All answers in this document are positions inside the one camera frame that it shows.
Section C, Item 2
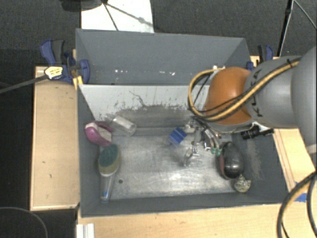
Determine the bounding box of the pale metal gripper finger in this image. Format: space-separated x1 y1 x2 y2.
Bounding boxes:
183 146 200 167
184 123 199 135

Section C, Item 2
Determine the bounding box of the clear plastic bottle blue label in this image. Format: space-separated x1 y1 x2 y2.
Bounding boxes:
168 126 192 164

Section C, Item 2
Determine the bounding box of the black egg-shaped object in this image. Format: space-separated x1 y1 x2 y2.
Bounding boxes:
217 141 246 180

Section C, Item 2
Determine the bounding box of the small beige toy animal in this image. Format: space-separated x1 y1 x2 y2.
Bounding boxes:
233 174 252 193

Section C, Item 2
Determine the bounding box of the clear glass jar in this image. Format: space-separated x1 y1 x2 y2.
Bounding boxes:
106 115 137 137

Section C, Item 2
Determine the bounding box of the grey metal bin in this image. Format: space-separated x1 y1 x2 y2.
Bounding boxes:
75 28 290 218

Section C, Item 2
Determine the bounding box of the purple and white tape dispenser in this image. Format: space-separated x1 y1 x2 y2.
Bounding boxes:
85 120 115 147

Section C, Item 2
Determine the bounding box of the pale wood board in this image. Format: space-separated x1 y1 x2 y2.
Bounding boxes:
29 65 81 212

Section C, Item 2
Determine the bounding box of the black cylinder on white bracket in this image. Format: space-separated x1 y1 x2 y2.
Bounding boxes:
241 123 275 141

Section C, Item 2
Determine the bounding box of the green sponge brush clear handle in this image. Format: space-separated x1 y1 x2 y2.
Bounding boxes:
97 143 122 204

